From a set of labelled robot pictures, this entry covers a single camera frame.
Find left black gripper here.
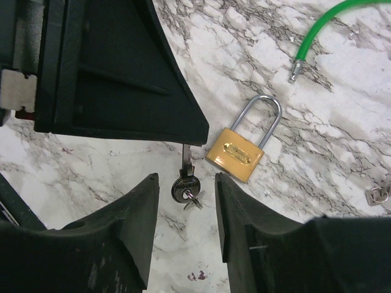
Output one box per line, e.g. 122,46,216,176
1,1,66,127

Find brass padlock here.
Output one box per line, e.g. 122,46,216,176
206,95,282,183

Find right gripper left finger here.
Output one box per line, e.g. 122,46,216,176
1,173,159,292

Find spare silver keys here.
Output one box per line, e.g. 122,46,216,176
171,144,203,209

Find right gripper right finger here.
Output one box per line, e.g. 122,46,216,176
215,173,390,292

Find green cable lock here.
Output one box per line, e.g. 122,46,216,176
288,0,391,84

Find small silver key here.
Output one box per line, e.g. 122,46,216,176
365,184,390,206

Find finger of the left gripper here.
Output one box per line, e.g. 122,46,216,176
34,1,209,146

